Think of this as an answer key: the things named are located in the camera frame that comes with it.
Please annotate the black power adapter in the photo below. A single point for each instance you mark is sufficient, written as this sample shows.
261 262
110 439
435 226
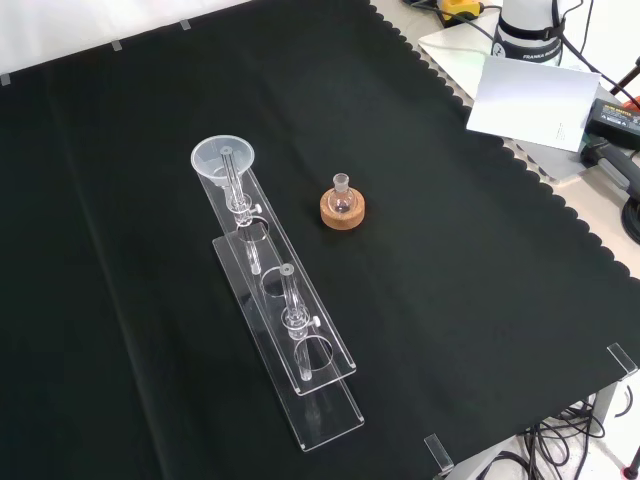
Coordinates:
615 117

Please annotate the black and grey clamp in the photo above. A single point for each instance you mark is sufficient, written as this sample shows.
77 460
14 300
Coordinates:
612 165

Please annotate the clear plastic funnel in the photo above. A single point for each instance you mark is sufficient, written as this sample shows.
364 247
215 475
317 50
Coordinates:
212 160

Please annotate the white card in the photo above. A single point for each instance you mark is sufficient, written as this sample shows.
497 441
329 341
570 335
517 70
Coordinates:
530 105

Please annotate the yellow stop button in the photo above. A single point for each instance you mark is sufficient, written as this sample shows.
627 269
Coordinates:
460 7

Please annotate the grey tape strip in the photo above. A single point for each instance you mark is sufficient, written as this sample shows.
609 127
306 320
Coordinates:
116 45
5 79
185 25

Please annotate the small round-bottom glass flask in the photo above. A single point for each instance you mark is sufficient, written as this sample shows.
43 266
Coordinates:
342 197

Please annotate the clear acrylic cloth clip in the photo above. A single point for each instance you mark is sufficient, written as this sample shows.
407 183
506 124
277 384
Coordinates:
622 359
439 452

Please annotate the black red tripod leg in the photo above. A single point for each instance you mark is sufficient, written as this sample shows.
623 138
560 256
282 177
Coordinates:
627 75

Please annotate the pale grey base board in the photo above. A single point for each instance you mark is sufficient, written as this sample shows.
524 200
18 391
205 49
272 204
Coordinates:
450 45

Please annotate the clear acrylic funnel stand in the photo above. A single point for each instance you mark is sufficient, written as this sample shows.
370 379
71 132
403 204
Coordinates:
280 320

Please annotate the black bench cloth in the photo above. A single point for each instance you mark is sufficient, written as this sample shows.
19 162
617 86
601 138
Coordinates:
450 260

